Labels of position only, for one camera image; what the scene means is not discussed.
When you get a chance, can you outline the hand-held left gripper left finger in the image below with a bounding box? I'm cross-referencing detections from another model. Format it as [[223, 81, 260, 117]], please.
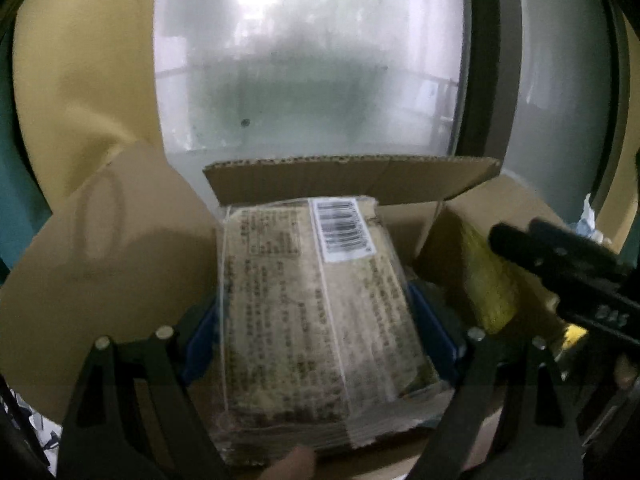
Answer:
[[55, 280, 231, 480]]

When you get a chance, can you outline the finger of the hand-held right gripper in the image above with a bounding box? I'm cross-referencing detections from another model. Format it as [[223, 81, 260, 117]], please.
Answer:
[[527, 217, 631, 286], [489, 224, 621, 311]]

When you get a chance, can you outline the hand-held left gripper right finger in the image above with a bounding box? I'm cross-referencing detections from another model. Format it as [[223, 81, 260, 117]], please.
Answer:
[[400, 280, 586, 480]]

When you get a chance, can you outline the yellow snack packet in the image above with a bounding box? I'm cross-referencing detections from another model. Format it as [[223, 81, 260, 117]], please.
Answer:
[[457, 217, 588, 351]]

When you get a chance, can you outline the brown cardboard box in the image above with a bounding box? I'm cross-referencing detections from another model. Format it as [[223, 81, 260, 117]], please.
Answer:
[[0, 140, 576, 480]]

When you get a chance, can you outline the large beige snack packet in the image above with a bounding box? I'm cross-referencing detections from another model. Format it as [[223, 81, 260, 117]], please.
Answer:
[[207, 196, 453, 463]]

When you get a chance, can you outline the person's left hand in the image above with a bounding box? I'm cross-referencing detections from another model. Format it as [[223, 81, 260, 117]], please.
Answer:
[[265, 447, 317, 480]]

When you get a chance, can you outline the white plastic bag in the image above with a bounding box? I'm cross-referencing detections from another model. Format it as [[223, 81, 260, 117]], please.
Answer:
[[577, 195, 601, 241]]

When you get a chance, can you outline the black window mullion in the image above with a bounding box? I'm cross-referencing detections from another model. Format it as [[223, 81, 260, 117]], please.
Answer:
[[457, 0, 523, 176]]

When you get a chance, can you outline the teal curtain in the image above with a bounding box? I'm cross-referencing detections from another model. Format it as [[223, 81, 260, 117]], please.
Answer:
[[0, 35, 51, 281]]

